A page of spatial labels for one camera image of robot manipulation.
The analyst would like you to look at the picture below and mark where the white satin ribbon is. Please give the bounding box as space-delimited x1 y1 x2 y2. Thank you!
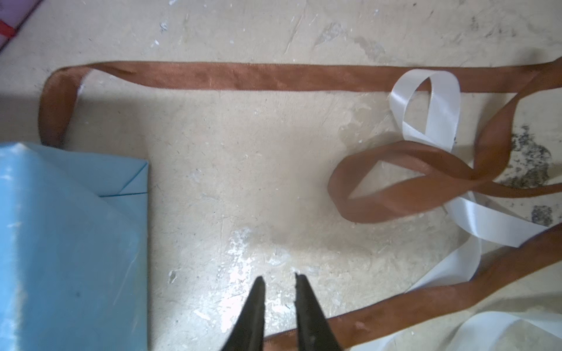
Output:
389 70 561 350

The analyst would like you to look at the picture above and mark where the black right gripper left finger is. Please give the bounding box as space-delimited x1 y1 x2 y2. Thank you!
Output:
221 276 266 351

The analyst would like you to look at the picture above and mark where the red satin ribbon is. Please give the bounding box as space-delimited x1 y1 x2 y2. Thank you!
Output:
0 20 17 39

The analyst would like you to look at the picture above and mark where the purple gift box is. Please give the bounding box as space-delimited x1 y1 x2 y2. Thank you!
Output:
0 0 41 49

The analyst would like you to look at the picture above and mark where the brown ribbon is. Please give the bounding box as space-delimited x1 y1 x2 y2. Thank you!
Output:
38 60 561 350

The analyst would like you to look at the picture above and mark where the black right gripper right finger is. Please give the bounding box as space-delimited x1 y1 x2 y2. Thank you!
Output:
295 273 342 351

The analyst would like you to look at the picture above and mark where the light blue gift box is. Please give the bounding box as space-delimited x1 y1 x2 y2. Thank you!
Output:
1 143 149 350

